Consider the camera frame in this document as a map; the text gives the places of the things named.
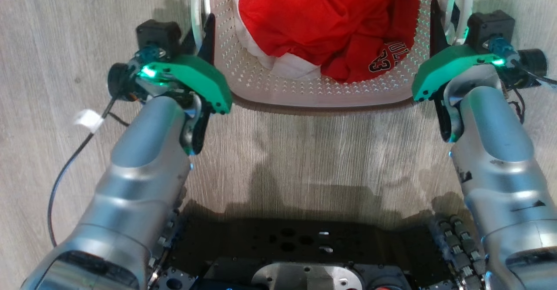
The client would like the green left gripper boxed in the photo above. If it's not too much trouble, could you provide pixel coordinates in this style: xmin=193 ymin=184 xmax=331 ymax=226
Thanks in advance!
xmin=107 ymin=13 xmax=233 ymax=115

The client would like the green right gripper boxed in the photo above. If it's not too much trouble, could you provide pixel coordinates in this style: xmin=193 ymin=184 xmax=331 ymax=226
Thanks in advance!
xmin=411 ymin=0 xmax=548 ymax=103

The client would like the white perforated laundry basket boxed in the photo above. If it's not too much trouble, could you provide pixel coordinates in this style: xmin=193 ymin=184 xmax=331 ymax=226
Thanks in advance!
xmin=190 ymin=0 xmax=474 ymax=110

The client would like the white garment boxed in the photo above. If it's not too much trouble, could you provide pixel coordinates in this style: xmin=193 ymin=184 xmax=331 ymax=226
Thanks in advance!
xmin=230 ymin=0 xmax=323 ymax=80

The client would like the red sports jersey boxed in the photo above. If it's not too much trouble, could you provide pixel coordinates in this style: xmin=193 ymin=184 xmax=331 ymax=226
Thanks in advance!
xmin=238 ymin=0 xmax=420 ymax=83

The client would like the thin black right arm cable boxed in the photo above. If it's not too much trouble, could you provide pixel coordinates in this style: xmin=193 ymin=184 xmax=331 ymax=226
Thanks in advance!
xmin=506 ymin=59 xmax=557 ymax=124

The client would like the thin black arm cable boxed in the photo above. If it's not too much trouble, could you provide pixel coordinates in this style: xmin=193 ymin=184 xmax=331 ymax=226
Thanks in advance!
xmin=506 ymin=59 xmax=557 ymax=124
xmin=47 ymin=95 xmax=131 ymax=248

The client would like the white cable tag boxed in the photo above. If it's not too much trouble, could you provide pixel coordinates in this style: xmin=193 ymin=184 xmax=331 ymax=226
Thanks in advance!
xmin=73 ymin=109 xmax=105 ymax=134

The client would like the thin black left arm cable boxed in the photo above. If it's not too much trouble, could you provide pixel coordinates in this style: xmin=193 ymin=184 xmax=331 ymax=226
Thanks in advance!
xmin=47 ymin=95 xmax=131 ymax=248

